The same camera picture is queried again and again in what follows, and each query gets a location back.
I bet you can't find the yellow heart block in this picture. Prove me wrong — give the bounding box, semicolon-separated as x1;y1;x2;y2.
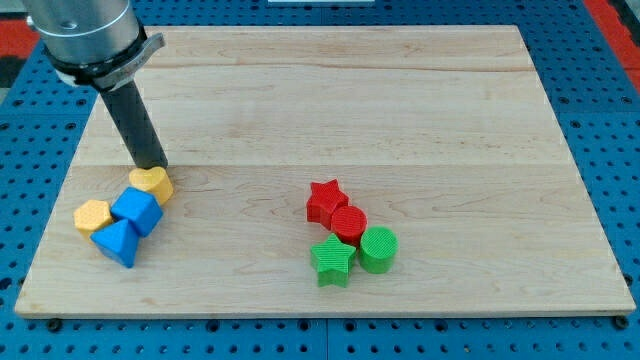
128;166;174;206

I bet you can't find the blue cube block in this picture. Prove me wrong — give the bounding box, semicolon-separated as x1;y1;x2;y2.
111;187;163;237

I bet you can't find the red star block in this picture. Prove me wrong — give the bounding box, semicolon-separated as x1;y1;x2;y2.
306;179;350;230

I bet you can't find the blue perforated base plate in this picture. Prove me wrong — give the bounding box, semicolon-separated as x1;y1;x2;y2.
1;0;639;359

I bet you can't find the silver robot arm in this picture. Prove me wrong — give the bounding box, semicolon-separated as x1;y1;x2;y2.
23;0;166;92

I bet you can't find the green star block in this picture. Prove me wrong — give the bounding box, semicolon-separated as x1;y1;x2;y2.
310;233;356;288

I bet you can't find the blue triangle block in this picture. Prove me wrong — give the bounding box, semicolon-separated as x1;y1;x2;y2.
90;219;140;268

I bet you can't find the red cylinder block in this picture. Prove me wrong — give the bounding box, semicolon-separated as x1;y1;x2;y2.
330;206;368;248

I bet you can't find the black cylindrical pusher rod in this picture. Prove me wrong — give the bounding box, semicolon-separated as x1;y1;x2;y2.
100;81;168;169

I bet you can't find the yellow hexagon block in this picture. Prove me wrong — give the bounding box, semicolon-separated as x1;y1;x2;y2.
73;199;114;241

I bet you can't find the green cylinder block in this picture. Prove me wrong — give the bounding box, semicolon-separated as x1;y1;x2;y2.
359;226;398;274

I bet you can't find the wooden board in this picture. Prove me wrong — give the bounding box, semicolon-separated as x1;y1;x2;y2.
15;26;636;319

